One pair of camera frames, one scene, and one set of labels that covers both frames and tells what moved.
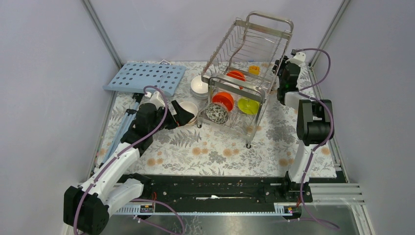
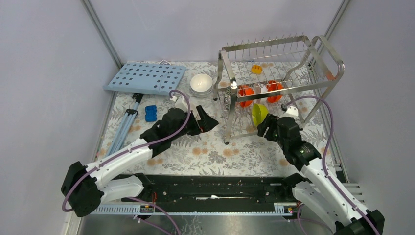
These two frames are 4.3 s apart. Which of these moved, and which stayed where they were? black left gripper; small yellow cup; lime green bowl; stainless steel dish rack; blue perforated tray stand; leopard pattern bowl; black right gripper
Moved: stainless steel dish rack; black left gripper; black right gripper; lime green bowl; leopard pattern bowl
Stayed: blue perforated tray stand; small yellow cup
